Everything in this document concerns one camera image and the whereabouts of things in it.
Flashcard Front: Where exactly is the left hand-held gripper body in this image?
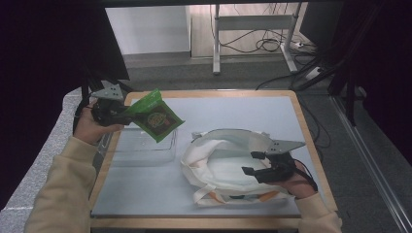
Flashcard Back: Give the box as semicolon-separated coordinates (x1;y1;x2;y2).
90;84;134;127

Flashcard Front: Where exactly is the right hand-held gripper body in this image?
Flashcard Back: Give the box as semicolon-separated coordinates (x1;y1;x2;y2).
257;139;306;184

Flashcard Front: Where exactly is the green snack packet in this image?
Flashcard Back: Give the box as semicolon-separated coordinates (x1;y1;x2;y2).
123;88;186;144

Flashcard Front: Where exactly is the white patterned tote bag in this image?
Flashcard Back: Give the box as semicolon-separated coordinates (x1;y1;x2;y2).
180;128;294;208

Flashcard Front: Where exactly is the clear plastic container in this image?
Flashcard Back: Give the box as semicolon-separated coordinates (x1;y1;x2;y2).
96;126;179;168

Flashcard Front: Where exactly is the person's left hand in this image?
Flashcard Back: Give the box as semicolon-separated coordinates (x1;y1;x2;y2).
73;102;124;146

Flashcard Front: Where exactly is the person's right hand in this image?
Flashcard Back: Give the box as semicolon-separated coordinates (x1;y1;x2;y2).
267;160;318;199

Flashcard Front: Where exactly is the black curtain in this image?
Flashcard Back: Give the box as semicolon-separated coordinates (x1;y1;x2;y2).
299;0;412;164
0;0;130;212

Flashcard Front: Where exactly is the white cabinet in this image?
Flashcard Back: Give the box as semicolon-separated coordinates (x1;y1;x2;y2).
104;5;192;55

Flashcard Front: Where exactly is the white power strip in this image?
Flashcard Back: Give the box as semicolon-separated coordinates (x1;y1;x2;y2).
305;66;326;81

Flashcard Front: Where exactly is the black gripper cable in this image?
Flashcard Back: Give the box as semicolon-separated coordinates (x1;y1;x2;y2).
292;159;320;199
73;92;95;134

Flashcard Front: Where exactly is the black floor cable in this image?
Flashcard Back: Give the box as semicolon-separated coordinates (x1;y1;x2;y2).
299;96;332;150

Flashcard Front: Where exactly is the tangle of black cables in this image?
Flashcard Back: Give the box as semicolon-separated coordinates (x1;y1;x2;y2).
219;28;320;55

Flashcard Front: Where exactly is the white metal desk frame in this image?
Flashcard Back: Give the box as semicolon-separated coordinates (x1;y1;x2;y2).
212;2;304;76

